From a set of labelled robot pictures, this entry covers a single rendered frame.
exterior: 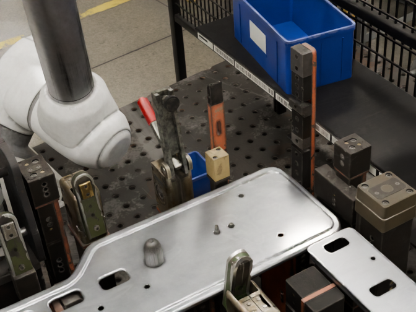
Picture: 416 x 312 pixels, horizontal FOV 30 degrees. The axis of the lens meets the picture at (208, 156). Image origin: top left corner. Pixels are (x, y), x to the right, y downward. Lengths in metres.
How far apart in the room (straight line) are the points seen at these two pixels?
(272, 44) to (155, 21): 2.63
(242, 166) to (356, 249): 0.72
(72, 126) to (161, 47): 2.35
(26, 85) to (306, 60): 0.67
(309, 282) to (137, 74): 2.60
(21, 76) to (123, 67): 2.07
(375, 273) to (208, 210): 0.33
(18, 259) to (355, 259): 0.57
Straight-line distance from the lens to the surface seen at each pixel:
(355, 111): 1.63
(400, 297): 1.29
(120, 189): 1.99
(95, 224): 1.43
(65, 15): 1.52
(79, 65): 1.62
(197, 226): 1.41
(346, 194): 1.47
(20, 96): 1.84
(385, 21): 1.70
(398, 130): 1.59
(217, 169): 1.46
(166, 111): 1.39
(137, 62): 3.92
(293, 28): 1.93
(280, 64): 1.67
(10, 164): 1.33
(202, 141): 2.12
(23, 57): 1.86
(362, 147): 1.45
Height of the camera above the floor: 1.95
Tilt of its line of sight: 37 degrees down
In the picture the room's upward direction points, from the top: 5 degrees counter-clockwise
